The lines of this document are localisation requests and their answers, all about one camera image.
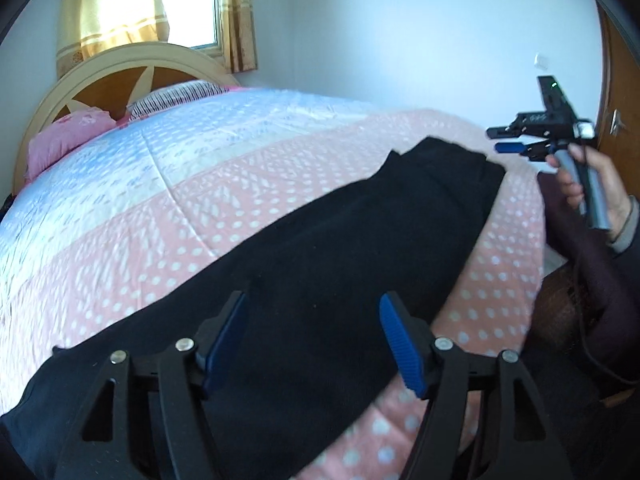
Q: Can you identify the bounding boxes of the black pants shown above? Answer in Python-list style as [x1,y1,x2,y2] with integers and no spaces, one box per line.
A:
[0,136,507,480]

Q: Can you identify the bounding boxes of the pink blue polka-dot bedspread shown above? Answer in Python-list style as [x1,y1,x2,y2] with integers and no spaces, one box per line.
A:
[0,87,548,480]

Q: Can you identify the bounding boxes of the striped pillow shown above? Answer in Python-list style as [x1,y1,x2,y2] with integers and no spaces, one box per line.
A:
[125,80,231,121]

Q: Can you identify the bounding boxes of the person's dark clothing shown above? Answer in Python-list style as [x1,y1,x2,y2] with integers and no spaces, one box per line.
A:
[537,170,640,396]

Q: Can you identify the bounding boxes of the cream wooden headboard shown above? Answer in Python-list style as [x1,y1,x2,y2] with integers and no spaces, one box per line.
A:
[12,42,241,196]

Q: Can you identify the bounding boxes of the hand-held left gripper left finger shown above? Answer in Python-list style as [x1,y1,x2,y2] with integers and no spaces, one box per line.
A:
[52,290,251,480]

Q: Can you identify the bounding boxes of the narrow yellow curtain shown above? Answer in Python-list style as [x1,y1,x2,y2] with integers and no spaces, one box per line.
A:
[220,0,259,73]

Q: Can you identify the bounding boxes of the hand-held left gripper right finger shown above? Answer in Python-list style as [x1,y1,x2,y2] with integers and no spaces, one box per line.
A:
[379,292,576,480]

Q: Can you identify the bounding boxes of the pink pillow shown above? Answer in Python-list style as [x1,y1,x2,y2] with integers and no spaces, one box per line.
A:
[26,108,118,181]

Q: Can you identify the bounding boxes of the wooden door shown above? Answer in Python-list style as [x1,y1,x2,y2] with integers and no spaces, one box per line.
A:
[596,2,640,201]

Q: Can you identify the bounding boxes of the wide yellow curtain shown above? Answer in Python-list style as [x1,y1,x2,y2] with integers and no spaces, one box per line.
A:
[56,0,171,78]

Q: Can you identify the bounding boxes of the person's right hand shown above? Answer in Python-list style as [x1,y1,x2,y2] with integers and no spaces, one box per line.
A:
[545,142,635,251]

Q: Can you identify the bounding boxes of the person's right forearm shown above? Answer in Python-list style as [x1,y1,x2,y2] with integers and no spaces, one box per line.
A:
[607,195,640,258]

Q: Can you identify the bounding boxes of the small window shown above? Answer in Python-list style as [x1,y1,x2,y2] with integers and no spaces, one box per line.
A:
[160,0,223,53]

